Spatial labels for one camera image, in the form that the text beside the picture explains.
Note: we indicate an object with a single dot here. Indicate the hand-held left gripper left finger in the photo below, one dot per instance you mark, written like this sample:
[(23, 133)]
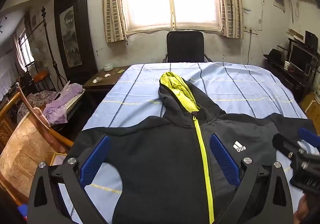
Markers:
[(96, 154)]

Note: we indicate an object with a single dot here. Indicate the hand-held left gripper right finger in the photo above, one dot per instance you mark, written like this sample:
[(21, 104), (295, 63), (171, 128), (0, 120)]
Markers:
[(223, 156)]

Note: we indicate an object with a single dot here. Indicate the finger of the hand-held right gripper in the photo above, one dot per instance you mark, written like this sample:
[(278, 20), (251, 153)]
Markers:
[(283, 144), (311, 139)]

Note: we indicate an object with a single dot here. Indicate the black hoodie with yellow zipper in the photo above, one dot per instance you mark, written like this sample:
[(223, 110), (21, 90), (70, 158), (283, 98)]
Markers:
[(155, 164)]

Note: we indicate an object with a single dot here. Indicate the person's right hand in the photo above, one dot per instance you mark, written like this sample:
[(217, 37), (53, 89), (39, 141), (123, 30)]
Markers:
[(301, 211)]

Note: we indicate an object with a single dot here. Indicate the purple crumpled cloth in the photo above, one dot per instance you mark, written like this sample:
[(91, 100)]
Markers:
[(62, 104)]

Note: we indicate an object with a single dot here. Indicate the dark cluttered desk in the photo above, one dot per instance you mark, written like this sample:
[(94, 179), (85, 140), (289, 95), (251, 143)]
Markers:
[(290, 81)]

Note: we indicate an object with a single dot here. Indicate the wooden armchair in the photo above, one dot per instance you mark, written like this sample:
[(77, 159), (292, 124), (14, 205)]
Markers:
[(25, 149)]

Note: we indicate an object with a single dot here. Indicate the blue striped bed sheet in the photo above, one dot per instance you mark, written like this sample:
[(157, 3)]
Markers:
[(225, 84)]

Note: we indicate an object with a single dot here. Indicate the dark wooden side table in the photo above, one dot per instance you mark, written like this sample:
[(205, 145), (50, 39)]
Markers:
[(107, 81)]

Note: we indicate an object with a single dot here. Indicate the pale seashell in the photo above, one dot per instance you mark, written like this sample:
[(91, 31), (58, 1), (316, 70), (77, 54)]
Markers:
[(98, 79)]

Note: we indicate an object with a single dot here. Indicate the white cup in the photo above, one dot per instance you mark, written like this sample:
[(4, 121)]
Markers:
[(287, 65)]

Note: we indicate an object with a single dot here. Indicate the floral bedding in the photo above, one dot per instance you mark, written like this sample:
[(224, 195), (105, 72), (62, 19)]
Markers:
[(37, 99)]

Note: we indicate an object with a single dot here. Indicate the black computer monitor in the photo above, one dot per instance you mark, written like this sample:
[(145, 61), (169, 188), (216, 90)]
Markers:
[(301, 57)]

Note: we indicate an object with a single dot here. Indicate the orange round stool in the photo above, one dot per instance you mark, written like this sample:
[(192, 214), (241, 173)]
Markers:
[(41, 76)]

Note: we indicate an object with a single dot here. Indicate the black speaker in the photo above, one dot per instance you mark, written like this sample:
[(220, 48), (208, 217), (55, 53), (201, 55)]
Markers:
[(311, 39)]

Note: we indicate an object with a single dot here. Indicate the black office chair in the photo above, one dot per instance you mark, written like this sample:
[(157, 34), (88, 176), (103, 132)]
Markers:
[(185, 46)]

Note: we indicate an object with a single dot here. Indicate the white standing fan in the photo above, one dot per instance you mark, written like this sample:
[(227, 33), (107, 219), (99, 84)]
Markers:
[(40, 51)]

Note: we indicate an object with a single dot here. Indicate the dark wooden coat stand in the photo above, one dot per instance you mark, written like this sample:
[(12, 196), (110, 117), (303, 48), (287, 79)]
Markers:
[(50, 44)]

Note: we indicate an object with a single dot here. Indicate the barred side window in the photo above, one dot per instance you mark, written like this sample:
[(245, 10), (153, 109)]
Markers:
[(25, 49)]

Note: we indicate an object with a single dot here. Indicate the checked beige curtain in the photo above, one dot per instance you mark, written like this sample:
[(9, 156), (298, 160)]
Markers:
[(231, 4), (113, 6)]

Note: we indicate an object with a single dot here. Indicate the dark framed wall painting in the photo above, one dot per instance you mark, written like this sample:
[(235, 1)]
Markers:
[(71, 36)]

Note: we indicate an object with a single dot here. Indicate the small framed wall panel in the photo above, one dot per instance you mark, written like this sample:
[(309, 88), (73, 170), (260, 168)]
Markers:
[(279, 1)]

